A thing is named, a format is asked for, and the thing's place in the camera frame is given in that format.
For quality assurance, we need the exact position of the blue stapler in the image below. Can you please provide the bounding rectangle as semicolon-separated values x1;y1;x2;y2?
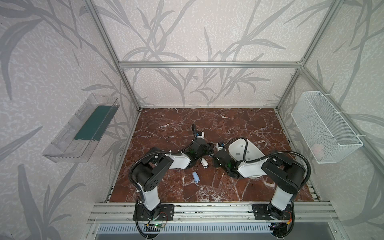
201;158;209;169
192;172;200;184

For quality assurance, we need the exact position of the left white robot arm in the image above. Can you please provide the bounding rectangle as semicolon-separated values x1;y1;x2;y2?
129;137;214;212

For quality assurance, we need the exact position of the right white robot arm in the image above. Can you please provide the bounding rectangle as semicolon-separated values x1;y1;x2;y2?
213;147;312;214

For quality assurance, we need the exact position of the white oval tray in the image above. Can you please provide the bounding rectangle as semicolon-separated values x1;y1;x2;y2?
228;139;264;162

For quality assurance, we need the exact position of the pink item in basket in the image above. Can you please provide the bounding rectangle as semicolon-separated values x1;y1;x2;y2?
311;144;325;160

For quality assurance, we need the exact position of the green pad in bin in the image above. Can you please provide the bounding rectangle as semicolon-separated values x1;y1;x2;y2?
74;105;119;141

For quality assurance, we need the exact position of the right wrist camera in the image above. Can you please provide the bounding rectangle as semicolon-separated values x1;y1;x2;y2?
216;142;226;151

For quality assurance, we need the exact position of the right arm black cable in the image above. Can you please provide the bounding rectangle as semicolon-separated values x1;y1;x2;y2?
224;137;312;190

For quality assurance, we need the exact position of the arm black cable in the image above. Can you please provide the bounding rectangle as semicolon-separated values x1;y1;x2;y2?
128;123;199;193
224;137;312;190

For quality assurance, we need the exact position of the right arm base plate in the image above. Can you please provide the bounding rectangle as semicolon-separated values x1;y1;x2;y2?
252;204;294;222

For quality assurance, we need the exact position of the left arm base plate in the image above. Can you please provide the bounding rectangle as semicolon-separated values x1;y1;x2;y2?
133;204;175;221

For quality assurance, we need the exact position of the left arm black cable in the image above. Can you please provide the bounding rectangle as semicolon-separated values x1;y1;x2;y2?
128;123;199;193

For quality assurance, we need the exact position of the white wire mesh basket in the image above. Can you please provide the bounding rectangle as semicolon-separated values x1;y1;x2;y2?
291;91;364;164

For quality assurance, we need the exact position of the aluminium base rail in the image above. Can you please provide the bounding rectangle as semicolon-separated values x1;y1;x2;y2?
87;202;340;224

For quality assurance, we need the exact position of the aluminium frame crossbar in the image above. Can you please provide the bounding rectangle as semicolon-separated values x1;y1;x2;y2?
119;61;301;69

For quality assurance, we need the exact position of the clear plastic wall bin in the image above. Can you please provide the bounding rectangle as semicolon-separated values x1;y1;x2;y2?
42;94;120;163

